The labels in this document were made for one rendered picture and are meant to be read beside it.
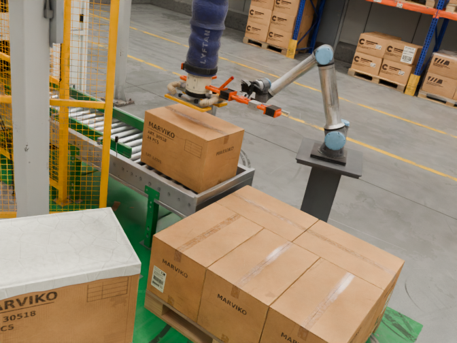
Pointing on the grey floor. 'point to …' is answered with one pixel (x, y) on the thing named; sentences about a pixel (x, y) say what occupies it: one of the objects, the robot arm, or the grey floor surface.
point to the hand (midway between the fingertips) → (241, 91)
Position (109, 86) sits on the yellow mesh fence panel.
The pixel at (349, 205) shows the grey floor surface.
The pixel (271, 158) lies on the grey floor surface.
